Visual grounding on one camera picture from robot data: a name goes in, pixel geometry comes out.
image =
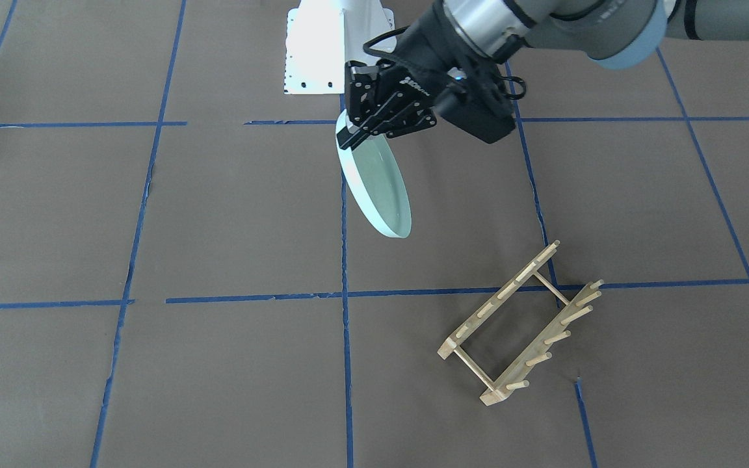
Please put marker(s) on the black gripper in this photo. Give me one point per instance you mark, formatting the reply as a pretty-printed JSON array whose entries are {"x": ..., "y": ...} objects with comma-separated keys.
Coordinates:
[{"x": 425, "y": 57}]

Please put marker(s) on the light green plate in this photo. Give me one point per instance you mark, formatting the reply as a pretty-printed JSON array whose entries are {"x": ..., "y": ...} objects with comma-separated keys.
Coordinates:
[{"x": 372, "y": 174}]

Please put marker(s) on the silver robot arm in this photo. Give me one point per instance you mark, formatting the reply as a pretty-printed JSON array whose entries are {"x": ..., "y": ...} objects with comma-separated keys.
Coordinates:
[{"x": 613, "y": 34}]

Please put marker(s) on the wooden plate rack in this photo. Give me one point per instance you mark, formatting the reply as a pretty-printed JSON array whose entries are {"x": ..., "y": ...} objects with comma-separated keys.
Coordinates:
[{"x": 514, "y": 329}]

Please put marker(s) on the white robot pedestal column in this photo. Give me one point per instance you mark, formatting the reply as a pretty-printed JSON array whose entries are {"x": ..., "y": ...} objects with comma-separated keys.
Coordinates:
[{"x": 321, "y": 36}]

